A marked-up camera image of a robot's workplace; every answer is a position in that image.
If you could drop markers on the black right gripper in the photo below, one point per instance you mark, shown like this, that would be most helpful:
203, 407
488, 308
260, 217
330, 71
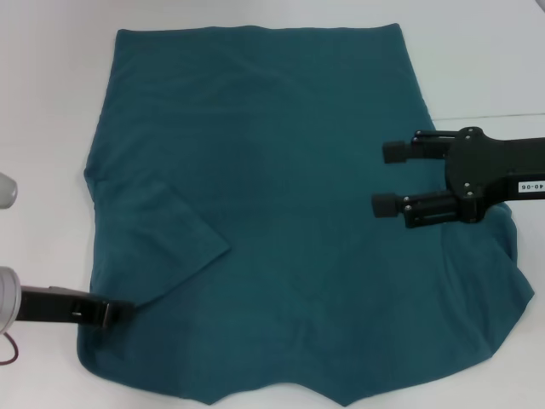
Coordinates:
485, 166

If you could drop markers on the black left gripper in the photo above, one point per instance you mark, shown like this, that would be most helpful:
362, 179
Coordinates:
51, 304

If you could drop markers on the teal blue shirt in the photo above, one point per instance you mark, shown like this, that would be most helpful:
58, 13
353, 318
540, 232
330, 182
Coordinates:
277, 170

